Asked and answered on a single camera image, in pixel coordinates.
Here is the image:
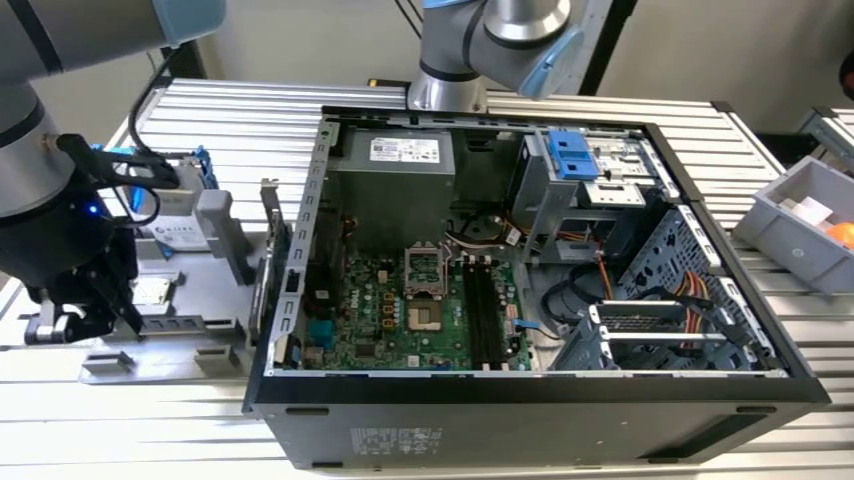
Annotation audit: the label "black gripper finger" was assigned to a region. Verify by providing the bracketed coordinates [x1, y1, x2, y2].
[105, 232, 145, 346]
[39, 278, 123, 344]

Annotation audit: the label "black RAM slot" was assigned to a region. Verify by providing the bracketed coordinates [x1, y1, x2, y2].
[464, 255, 486, 371]
[479, 255, 503, 371]
[471, 255, 495, 371]

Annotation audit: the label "silver CPU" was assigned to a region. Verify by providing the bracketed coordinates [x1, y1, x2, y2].
[132, 277, 172, 305]

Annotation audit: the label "silver hard disk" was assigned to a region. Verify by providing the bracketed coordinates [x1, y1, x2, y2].
[132, 159, 207, 247]

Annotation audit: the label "grey parts rack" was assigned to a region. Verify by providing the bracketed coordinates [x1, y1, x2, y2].
[77, 188, 281, 386]

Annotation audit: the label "blue disk carrier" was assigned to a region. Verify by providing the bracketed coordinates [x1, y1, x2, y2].
[99, 144, 215, 257]

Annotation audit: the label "graphics card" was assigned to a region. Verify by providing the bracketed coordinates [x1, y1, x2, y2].
[257, 177, 296, 286]

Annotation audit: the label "blue expansion slot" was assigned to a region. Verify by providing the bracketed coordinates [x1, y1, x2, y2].
[307, 321, 336, 350]

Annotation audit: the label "green motherboard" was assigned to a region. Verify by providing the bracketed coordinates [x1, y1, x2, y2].
[298, 247, 535, 372]

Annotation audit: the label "grey power supply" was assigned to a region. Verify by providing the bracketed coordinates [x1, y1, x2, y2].
[324, 127, 459, 254]

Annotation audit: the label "metal socket cover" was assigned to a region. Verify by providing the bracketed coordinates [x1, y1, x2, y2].
[403, 241, 448, 297]

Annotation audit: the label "CPU socket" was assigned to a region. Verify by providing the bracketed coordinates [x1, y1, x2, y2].
[406, 297, 447, 335]

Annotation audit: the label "black PC case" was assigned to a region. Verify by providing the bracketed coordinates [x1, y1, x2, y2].
[240, 104, 833, 471]

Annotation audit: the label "blue plastic drive latch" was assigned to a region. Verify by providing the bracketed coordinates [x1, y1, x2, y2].
[544, 128, 596, 182]

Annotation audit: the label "metal disk bay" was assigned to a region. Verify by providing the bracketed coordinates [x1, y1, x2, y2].
[551, 298, 735, 372]

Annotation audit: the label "grey plastic bin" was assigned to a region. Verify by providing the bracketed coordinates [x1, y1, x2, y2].
[731, 155, 854, 302]

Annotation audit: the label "white block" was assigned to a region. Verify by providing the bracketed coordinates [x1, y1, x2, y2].
[778, 197, 837, 225]

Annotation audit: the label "orange ball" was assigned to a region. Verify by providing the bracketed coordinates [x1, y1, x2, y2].
[825, 222, 854, 250]

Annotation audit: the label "black cable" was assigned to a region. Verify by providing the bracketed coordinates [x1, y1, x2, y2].
[56, 44, 185, 191]

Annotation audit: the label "black metal frame post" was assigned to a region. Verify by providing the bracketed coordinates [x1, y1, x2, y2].
[578, 0, 639, 96]
[159, 42, 208, 80]

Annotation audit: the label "coiled wire bundle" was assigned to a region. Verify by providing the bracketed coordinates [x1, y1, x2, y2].
[444, 212, 528, 251]

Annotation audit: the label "orange wire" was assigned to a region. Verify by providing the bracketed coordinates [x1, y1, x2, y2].
[595, 251, 614, 302]

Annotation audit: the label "red yellow power wires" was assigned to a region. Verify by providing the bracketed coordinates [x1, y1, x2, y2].
[676, 272, 714, 335]

